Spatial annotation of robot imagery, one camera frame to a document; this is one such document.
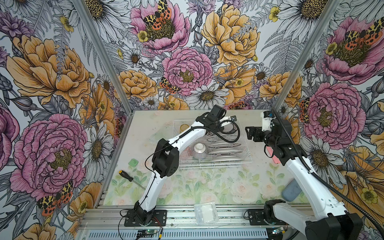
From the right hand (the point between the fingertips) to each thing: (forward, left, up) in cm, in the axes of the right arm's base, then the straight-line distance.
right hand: (253, 132), depth 78 cm
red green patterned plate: (-4, +13, -12) cm, 19 cm away
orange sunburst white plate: (+5, +12, -18) cm, 22 cm away
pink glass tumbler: (-1, +34, -17) cm, 38 cm away
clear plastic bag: (-32, +26, -24) cm, 47 cm away
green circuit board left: (-38, +54, -24) cm, 70 cm away
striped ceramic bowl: (0, +27, -18) cm, 33 cm away
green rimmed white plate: (-9, +20, +7) cm, 22 cm away
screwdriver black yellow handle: (-13, +69, -22) cm, 73 cm away
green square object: (-4, +68, -22) cm, 71 cm away
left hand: (+14, +17, -8) cm, 23 cm away
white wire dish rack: (+3, +11, -1) cm, 11 cm away
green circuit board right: (-40, -7, -25) cm, 48 cm away
